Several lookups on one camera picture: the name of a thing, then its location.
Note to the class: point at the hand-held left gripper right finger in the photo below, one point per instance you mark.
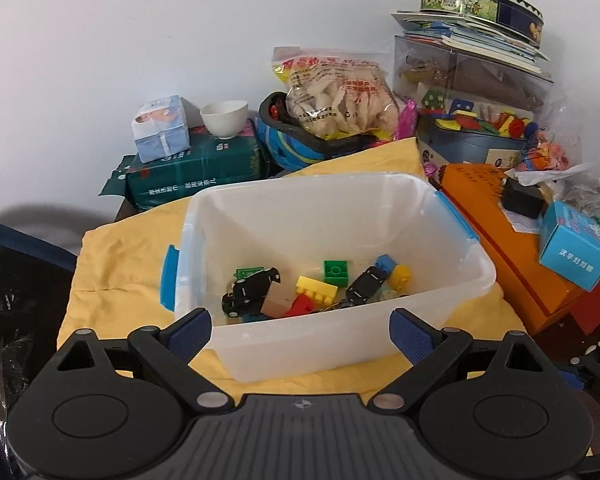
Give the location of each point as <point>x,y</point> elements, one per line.
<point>410,335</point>

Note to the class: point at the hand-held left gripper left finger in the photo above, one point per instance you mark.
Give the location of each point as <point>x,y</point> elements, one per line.
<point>190,332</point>

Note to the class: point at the olive toy car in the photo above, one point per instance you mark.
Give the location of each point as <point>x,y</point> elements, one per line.
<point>390,295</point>

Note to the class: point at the teal toy car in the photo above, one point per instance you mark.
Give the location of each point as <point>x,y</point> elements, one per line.
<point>254,317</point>

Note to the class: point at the blue toy block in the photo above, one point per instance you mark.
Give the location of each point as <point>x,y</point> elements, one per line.
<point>386,264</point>

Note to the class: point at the green toy block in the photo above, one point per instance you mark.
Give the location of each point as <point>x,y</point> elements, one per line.
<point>335,272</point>
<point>247,272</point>

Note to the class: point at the tan wooden block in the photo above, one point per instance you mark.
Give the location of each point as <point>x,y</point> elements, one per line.
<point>280,302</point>

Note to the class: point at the large red toy block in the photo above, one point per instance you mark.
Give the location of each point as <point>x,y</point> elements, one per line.
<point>300,305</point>

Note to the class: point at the white plastic container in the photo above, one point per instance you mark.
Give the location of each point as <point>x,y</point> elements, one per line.
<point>330,220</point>

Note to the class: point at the red box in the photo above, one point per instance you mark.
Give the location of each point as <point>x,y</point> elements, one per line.
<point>592,310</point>

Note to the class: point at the yellow blanket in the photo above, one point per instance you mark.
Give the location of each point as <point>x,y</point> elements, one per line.
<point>130,260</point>

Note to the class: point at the light blue box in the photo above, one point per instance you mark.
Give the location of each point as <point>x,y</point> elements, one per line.
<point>575,245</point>

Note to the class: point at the orange box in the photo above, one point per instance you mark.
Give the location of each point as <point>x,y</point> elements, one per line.
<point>510,260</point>

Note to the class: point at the dark green wrapped pack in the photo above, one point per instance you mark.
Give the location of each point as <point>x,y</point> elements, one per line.
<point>205,170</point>

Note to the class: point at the small black box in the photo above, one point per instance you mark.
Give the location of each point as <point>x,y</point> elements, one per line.
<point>522,200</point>

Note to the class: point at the box of coloured wooden shapes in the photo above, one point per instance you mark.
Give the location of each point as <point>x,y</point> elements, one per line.
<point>460,145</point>

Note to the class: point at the white crumpled paper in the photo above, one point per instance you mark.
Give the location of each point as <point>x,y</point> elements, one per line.
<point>550,174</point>

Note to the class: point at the pale blue tissue box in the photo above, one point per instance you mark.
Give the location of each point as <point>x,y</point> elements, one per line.
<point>160,130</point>

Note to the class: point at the blue and black helmet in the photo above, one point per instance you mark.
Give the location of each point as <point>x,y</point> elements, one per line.
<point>290,150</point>

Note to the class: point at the pink plastic toy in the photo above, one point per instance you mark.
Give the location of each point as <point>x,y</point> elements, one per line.
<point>405,120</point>

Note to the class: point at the white bowl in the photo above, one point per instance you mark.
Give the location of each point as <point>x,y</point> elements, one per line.
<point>225,117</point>

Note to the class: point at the bundle of orange small toys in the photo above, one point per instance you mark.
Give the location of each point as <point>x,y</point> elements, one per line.
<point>550,152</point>

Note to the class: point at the clear snack bag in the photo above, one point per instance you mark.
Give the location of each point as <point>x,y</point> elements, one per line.
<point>340,100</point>

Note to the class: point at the clear plastic box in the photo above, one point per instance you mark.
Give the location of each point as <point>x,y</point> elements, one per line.
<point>480,80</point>

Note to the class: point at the stack of books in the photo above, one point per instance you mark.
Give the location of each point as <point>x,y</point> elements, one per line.
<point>480,40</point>

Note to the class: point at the round printed tin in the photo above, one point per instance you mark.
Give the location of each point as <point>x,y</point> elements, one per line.
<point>480,2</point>

